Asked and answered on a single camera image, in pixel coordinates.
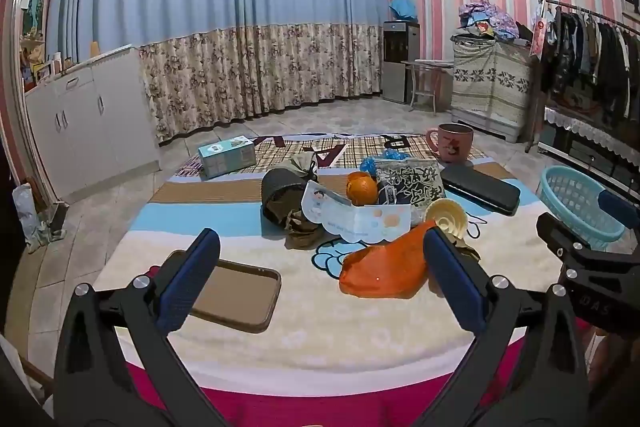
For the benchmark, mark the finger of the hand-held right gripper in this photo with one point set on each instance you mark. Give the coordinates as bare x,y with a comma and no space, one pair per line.
617,208
552,232

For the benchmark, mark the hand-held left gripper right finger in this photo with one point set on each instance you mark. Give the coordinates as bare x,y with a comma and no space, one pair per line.
452,279

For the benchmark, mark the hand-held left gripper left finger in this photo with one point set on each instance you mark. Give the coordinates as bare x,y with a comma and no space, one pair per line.
192,279

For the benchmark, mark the blue plastic basket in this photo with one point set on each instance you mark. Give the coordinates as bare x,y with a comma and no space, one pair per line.
575,197

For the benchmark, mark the cream plastic bowl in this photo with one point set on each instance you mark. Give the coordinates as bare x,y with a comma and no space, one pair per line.
445,214

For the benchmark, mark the orange plastic bag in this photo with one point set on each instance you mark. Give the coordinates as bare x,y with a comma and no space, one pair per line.
385,267

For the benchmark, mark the grey printed snack packet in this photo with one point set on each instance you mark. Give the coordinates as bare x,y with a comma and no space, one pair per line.
415,187

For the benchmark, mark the white illustrated booklet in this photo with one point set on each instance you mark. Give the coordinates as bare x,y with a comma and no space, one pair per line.
360,223

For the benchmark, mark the brown plush toy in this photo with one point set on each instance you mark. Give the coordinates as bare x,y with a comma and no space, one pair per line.
300,232

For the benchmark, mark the orange fruit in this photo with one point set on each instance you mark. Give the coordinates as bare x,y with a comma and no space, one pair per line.
362,188

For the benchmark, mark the blue plastic bag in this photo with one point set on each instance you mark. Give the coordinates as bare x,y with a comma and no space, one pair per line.
370,164

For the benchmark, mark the olive paper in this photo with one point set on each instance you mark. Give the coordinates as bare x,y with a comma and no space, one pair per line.
300,164

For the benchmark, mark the brown phone case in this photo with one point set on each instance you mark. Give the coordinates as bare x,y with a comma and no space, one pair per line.
240,292

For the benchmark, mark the low cabinet with lace cloth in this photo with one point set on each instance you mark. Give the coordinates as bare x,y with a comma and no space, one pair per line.
585,132

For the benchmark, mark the black case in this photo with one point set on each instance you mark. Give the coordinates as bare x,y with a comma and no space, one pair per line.
480,189

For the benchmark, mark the teal tissue box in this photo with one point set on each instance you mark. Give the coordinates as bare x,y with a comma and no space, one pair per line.
225,157

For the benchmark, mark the pink cup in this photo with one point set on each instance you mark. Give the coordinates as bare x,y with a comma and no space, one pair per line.
452,144

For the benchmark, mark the row of hanging clothes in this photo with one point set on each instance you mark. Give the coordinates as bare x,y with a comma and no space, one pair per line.
595,52

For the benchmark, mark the patterned cloth covered appliance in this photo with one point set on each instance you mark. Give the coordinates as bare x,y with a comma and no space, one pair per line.
490,82

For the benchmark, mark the grey plastic bag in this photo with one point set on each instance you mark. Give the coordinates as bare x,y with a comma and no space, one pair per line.
27,217

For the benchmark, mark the white cabinet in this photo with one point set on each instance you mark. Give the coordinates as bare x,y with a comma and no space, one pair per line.
90,117

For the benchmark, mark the red hanging bag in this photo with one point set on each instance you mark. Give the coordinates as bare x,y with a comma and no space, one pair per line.
539,32

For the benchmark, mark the metal clothes rack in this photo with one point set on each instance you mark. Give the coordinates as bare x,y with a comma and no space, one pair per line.
575,8

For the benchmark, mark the small metal table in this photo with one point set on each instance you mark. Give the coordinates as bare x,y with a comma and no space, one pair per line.
425,66

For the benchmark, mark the pile of clothes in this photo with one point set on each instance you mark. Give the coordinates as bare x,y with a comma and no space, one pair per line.
487,19

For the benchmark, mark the grey water dispenser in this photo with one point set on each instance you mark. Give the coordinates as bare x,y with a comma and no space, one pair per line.
397,62

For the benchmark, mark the blue cloth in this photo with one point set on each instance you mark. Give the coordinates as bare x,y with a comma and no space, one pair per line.
404,9

